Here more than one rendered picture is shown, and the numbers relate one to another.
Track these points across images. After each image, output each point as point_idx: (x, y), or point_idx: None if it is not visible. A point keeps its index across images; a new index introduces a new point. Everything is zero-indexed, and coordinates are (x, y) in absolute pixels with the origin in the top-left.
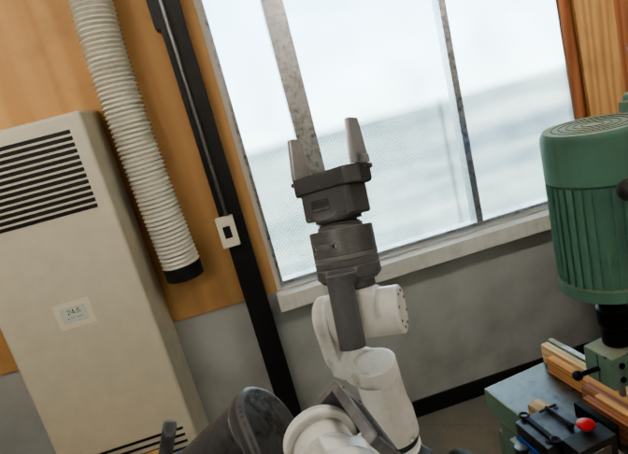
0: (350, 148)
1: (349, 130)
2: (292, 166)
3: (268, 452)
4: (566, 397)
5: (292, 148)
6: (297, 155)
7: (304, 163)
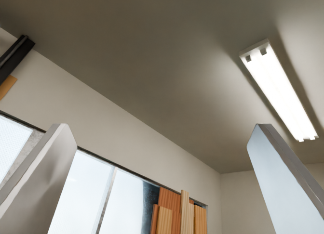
0: (323, 195)
1: (287, 146)
2: (17, 188)
3: None
4: None
5: (58, 142)
6: (53, 170)
7: (49, 208)
